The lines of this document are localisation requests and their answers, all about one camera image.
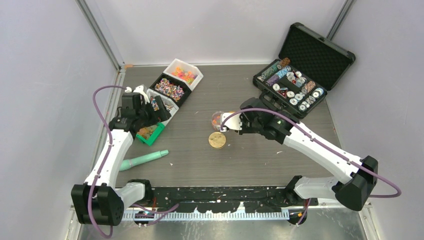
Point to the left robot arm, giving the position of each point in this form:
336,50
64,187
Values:
97,201

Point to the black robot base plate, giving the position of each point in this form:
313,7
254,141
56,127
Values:
221,199

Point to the gold jar lid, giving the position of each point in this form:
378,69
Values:
217,140

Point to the white bin with wrapped candies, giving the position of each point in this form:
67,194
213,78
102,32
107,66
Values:
171,107

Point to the clear plastic jar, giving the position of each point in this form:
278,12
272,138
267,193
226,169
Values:
216,120

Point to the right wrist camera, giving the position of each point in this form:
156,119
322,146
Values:
228,121

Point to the white bin with gummy candies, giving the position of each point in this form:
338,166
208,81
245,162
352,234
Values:
185,72

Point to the green bin with candies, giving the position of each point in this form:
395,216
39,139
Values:
148,135

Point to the aluminium frame rail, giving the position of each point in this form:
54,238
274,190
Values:
93,15

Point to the black bin with lollipops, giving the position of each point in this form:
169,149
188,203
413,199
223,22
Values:
172,88

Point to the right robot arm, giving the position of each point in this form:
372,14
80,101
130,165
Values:
351,181

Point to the mint green pen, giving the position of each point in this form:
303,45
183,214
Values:
130,163

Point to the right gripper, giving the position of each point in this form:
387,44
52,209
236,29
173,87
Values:
244,129

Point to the black poker chip case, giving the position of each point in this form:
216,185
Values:
307,67

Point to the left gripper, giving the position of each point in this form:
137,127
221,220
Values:
161,114

